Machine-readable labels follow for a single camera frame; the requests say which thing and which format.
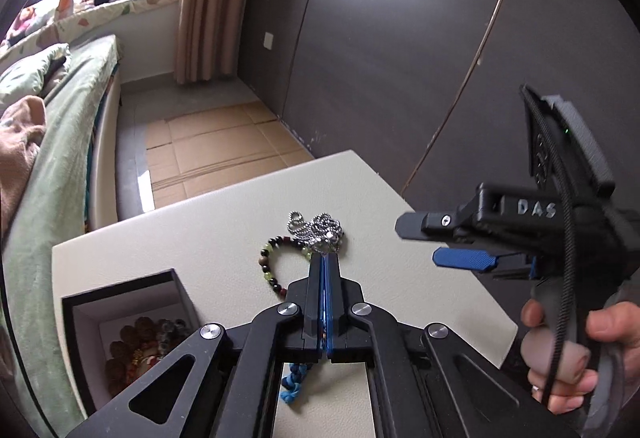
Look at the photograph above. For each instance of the bed with green bedding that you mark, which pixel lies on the bed with green bedding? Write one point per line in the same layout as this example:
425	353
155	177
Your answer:
55	198

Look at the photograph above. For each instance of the person's right hand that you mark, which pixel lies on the person's right hand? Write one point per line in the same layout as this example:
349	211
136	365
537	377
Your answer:
555	368

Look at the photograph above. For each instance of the green floral quilt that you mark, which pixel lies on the green floral quilt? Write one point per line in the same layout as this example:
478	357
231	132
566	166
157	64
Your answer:
30	72

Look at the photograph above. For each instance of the small orange box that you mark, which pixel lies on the small orange box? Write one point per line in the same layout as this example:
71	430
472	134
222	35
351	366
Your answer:
66	2

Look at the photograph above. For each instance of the wide pink curtain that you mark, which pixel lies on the wide pink curtain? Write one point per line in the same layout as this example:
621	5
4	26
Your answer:
215	2

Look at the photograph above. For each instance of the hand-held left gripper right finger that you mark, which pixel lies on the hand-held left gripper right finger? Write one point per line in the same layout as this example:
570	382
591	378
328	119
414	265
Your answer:
334	298

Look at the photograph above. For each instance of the pink fleece blanket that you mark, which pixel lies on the pink fleece blanket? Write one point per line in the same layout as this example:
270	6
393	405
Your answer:
20	152

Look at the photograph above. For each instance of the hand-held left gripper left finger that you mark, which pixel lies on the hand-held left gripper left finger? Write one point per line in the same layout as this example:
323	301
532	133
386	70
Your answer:
315	298

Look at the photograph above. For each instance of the floral window seat cushion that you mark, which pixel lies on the floral window seat cushion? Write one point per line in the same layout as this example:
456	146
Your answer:
115	12

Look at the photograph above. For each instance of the white bed frame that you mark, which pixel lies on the white bed frame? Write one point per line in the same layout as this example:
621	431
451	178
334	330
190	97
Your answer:
107	157

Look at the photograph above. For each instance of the cardboard floor sheets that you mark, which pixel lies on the cardboard floor sheets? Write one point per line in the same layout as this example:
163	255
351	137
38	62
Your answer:
215	142

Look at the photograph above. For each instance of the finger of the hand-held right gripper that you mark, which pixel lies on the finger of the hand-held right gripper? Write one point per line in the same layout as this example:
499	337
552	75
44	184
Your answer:
465	260
415	224

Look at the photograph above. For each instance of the black jewelry box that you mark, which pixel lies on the black jewelry box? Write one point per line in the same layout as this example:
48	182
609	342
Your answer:
130	313

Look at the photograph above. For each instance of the dark wardrobe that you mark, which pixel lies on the dark wardrobe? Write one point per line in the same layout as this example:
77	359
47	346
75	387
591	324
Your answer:
400	42

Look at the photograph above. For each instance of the white wall socket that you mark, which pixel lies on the white wall socket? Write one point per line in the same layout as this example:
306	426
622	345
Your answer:
268	40

